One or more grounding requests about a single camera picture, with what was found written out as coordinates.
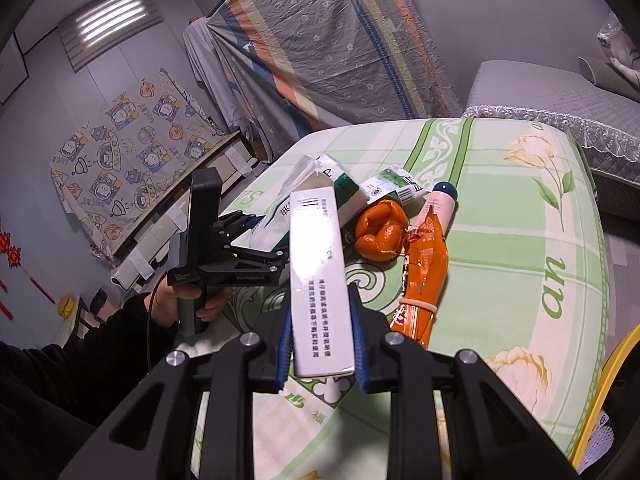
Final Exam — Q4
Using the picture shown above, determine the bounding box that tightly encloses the grey bolster cushion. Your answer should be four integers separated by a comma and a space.
577, 56, 640, 96

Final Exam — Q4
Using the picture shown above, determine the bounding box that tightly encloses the window blind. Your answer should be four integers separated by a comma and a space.
57, 0, 163, 73

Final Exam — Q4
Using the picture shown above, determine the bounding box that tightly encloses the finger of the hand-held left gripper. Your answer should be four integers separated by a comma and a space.
217, 211, 266, 242
227, 244, 292, 275

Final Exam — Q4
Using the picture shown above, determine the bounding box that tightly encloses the cartoon printed cloth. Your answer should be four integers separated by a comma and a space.
49, 67, 226, 261

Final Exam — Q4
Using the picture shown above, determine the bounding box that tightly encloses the red wall decoration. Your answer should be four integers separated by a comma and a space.
0, 217, 56, 321

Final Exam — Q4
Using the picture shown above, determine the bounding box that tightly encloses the striped sheet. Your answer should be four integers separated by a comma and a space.
206, 0, 463, 133

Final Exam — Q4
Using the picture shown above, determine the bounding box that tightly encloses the pink tube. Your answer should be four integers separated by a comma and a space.
410, 181, 459, 238

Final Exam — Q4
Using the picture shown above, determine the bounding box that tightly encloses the green tissue pack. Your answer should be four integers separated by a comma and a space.
250, 154, 371, 251

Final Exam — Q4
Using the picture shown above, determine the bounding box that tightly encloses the person's left forearm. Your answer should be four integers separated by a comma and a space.
0, 292, 173, 431

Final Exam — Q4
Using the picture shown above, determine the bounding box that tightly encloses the white tiger plush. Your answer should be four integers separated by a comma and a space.
597, 10, 640, 86

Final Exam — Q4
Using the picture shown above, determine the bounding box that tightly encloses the orange peel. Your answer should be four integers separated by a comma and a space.
354, 199, 411, 261

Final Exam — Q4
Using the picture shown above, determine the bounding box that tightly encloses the person's left hand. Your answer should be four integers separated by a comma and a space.
150, 287, 228, 328

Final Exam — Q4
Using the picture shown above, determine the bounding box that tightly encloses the yellow rimmed trash bin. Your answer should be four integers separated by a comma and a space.
570, 324, 640, 480

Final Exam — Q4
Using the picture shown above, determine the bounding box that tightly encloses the grey quilted sofa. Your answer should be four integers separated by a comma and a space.
462, 57, 640, 186

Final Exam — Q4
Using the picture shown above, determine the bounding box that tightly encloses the white medicine box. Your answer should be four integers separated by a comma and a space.
289, 186, 357, 379

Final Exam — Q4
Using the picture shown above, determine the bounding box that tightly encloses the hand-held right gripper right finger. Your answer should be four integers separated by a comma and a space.
347, 285, 583, 480

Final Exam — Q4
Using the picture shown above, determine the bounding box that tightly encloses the low wooden cabinet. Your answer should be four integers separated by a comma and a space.
110, 130, 256, 291

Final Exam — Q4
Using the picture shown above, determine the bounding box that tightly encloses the grey cloth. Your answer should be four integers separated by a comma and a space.
182, 17, 273, 161

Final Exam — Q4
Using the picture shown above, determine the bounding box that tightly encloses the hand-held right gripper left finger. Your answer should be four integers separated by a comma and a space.
60, 307, 296, 480

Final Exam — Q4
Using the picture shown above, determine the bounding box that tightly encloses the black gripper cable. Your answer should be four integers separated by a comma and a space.
144, 280, 173, 361

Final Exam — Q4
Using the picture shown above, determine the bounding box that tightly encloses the small green white packet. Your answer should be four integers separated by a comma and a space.
361, 165, 431, 206

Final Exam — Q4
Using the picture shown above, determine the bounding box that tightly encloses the orange snack wrapper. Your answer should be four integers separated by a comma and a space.
389, 207, 450, 350

